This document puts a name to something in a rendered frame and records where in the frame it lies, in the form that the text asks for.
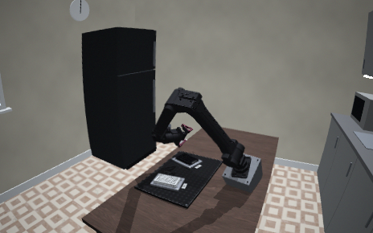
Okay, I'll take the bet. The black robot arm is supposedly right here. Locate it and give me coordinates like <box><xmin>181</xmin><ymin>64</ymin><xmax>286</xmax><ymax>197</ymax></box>
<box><xmin>151</xmin><ymin>88</ymin><xmax>252</xmax><ymax>178</ymax></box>

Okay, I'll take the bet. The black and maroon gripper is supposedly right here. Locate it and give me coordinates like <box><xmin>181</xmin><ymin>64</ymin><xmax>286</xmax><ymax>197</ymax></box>
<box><xmin>171</xmin><ymin>124</ymin><xmax>193</xmax><ymax>148</ymax></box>

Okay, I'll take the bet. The white well plate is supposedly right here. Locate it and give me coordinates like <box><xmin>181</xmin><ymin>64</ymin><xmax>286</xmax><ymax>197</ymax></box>
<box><xmin>154</xmin><ymin>174</ymin><xmax>181</xmax><ymax>187</ymax></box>

